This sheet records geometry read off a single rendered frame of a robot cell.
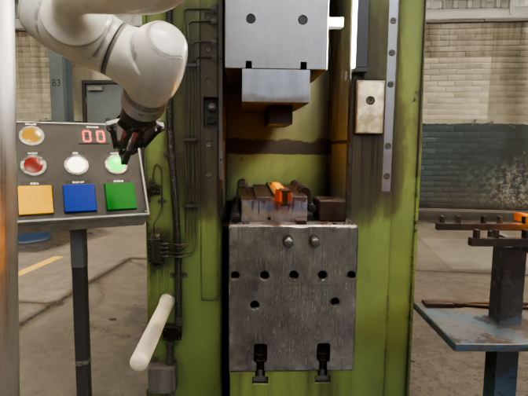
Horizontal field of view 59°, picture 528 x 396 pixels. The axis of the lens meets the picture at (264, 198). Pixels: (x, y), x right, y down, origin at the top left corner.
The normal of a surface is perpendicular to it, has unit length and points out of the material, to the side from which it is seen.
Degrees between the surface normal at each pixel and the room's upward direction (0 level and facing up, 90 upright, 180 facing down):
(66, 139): 60
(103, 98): 90
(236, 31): 90
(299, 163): 90
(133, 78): 132
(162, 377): 90
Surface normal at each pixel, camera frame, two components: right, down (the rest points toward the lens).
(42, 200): 0.41, -0.40
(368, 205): 0.05, 0.12
